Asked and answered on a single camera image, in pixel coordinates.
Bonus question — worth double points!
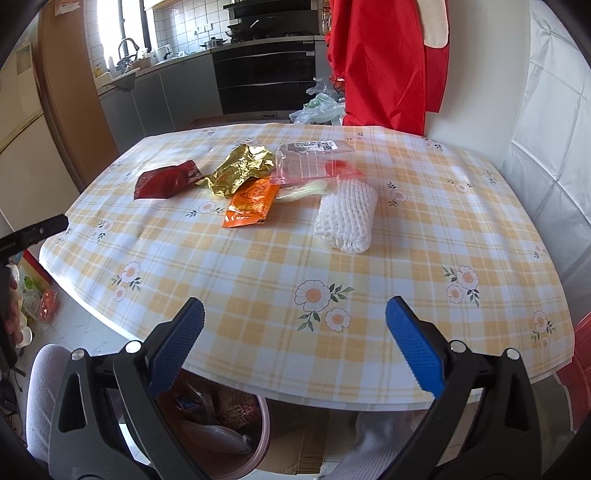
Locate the red plastic stool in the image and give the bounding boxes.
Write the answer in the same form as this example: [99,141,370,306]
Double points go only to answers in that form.
[551,311,591,435]

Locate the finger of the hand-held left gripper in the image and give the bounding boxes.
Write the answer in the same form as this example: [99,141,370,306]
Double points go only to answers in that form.
[0,213,69,257]

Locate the green white packet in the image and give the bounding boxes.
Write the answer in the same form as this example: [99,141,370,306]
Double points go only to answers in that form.
[21,274,44,319]

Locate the pale yellow plastic wrapper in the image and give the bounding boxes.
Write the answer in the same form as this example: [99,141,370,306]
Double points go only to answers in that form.
[274,181,331,204]

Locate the kitchen window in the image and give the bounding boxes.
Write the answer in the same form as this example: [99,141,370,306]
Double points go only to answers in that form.
[99,0,153,61]

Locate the person's left hand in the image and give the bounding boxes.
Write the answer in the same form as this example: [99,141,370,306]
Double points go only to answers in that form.
[6,277,32,347]

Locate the dark red packet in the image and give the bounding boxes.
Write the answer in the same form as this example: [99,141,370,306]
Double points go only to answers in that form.
[134,159,204,200]

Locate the white foam fruit net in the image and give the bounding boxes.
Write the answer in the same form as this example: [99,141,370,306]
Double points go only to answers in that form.
[313,178,378,254]

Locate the black built-in oven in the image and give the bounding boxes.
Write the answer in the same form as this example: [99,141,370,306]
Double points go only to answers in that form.
[211,37,319,116]

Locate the clear plastic clamshell box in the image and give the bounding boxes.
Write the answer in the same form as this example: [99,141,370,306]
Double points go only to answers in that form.
[269,138,363,186]

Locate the pink plastic bin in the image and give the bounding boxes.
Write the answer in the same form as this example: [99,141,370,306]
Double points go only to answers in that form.
[154,369,273,480]

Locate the white green plastic bags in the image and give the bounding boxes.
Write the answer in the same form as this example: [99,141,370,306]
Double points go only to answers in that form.
[288,76,346,125]

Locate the flat brown cardboard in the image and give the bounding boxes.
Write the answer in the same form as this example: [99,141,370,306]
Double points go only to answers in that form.
[249,401,358,476]

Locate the grey kitchen base cabinets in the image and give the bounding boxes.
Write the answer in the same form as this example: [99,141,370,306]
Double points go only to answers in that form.
[97,48,225,153]

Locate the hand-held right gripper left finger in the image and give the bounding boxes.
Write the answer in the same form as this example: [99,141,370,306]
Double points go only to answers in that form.
[48,298,206,480]

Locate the black wire storage rack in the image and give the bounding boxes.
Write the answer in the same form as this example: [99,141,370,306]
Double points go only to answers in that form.
[323,69,345,104]

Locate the beige refrigerator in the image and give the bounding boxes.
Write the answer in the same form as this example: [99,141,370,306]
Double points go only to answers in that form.
[0,41,84,241]

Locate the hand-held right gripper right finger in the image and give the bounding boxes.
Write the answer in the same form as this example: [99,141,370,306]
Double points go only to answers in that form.
[383,296,543,480]

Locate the chrome kitchen faucet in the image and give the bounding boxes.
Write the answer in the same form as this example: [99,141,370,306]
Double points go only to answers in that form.
[116,38,139,72]

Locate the red apron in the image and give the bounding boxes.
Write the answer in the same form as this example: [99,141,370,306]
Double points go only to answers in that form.
[325,0,451,134]

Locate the gold foil wrapper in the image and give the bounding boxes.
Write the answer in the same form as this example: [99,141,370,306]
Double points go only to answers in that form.
[194,143,277,199]

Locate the orange snack packet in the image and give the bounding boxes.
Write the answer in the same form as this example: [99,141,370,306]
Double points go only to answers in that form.
[222,178,275,229]

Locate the orange red packet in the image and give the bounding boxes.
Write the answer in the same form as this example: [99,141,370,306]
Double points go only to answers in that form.
[39,291,61,321]

